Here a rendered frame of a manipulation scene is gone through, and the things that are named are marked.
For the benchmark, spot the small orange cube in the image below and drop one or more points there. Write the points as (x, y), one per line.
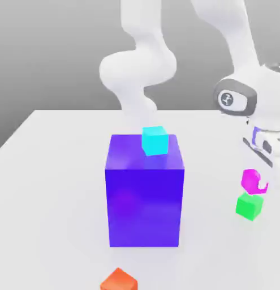
(119, 281)

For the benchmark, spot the small green cube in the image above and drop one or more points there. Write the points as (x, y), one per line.
(248, 206)

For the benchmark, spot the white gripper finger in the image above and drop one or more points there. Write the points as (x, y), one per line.
(262, 184)

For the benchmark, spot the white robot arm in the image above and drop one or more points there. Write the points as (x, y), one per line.
(139, 68)

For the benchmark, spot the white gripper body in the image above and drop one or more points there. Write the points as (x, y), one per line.
(259, 156)

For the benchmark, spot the small cyan cube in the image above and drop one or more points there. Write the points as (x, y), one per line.
(155, 141)

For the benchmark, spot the small magenta cube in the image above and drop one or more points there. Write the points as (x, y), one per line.
(249, 181)

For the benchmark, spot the large purple box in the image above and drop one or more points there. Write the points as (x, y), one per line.
(143, 204)

